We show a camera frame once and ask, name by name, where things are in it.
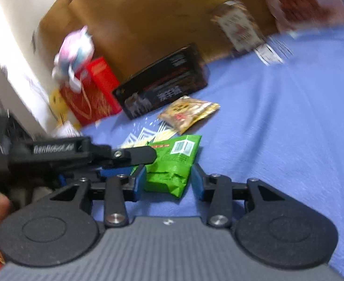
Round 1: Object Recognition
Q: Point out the yellow brown snack packet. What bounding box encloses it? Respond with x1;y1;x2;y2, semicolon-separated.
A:
157;96;221;134

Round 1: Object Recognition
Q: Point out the white enamel mug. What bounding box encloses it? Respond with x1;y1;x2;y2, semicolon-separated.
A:
51;121;82;138

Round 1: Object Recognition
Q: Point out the yellow duck plush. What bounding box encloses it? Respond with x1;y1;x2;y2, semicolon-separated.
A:
49;88;81;130

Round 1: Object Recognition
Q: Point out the black snack box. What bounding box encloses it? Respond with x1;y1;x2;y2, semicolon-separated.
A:
112;43;209;119

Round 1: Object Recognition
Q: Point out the pink twisted snack bag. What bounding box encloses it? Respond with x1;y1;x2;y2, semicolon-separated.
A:
265;0;344;32

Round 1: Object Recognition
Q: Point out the blue printed tablecloth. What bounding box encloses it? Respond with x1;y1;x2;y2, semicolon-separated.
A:
89;27;344;280

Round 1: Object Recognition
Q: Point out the pink blue plush toy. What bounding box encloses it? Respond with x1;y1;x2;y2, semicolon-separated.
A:
51;26;94;93

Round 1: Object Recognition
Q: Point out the red gift bag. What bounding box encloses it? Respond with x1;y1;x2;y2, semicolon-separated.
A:
59;57;122;127

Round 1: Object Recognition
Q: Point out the large wooden board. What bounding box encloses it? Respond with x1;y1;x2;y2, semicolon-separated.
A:
35;0;277;82

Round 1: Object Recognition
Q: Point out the green snack packet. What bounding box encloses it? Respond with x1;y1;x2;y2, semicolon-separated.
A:
143;134;202;199

